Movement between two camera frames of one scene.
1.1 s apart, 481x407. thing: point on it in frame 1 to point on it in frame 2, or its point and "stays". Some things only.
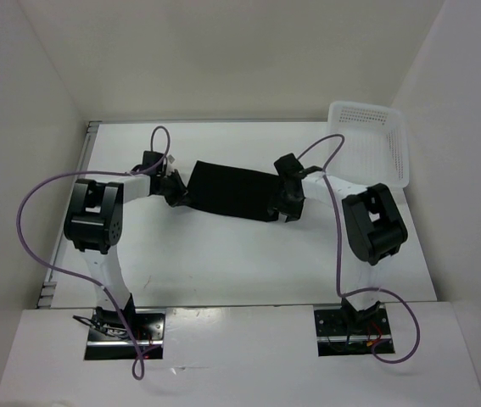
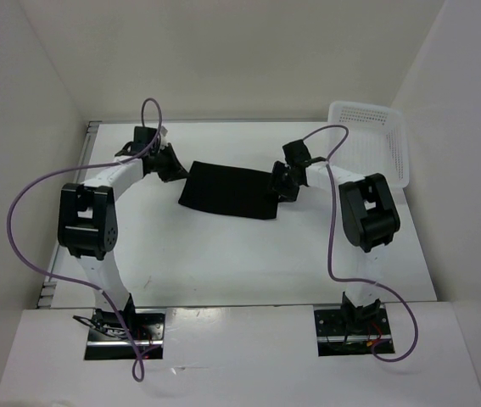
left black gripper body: [170, 188] to [165, 164]
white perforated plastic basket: [374, 152] stays
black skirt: [231, 191] stays
